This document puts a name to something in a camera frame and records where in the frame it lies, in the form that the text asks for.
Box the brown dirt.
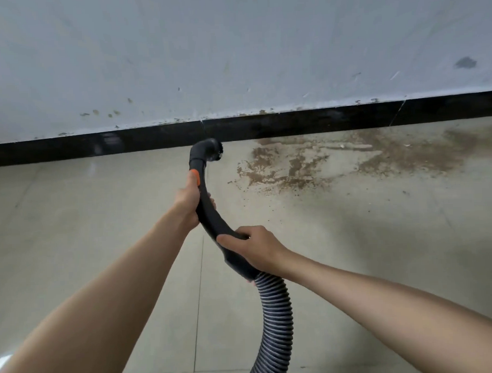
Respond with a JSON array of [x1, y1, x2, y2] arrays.
[[226, 123, 492, 198]]

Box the person's left hand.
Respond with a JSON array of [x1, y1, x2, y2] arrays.
[[171, 168, 218, 232]]

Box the black ribbed vacuum hose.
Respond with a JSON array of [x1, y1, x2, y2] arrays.
[[187, 135, 296, 373]]

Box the person's left forearm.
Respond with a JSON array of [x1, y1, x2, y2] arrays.
[[0, 212, 197, 373]]

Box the person's right forearm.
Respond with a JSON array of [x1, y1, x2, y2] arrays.
[[282, 244, 492, 373]]

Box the person's right hand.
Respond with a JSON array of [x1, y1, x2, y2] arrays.
[[216, 224, 298, 289]]

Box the black baseboard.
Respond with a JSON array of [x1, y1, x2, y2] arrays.
[[0, 90, 492, 169]]

